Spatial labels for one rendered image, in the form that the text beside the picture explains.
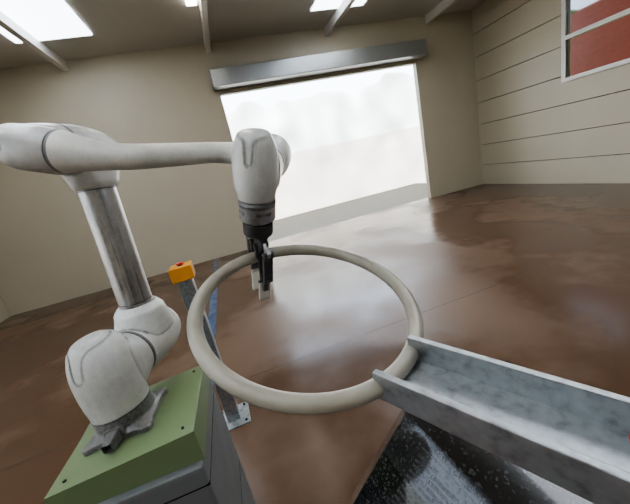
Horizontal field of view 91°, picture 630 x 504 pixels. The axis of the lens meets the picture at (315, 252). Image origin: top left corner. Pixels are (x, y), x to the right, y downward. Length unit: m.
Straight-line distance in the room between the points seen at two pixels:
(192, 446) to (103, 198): 0.73
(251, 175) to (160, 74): 6.44
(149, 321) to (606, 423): 1.07
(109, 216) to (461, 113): 8.51
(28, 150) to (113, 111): 6.15
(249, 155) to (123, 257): 0.58
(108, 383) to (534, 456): 0.91
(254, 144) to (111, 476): 0.85
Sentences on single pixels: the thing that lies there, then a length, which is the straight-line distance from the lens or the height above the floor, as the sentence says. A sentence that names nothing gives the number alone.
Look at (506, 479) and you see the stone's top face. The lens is 0.80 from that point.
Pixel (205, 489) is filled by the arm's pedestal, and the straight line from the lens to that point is 1.04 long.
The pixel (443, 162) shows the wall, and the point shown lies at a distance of 8.62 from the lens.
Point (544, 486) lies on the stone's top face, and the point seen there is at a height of 0.83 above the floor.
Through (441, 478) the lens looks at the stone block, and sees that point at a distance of 0.83.
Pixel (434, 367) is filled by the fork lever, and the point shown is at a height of 1.08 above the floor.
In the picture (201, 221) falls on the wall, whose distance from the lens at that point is 6.80.
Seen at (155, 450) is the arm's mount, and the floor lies 0.88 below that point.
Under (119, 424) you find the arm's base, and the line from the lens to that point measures 1.07.
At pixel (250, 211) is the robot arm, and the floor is 1.38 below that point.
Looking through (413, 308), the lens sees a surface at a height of 1.12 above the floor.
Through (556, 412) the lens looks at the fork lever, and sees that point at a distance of 0.57.
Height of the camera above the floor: 1.46
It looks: 16 degrees down
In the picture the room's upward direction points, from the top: 13 degrees counter-clockwise
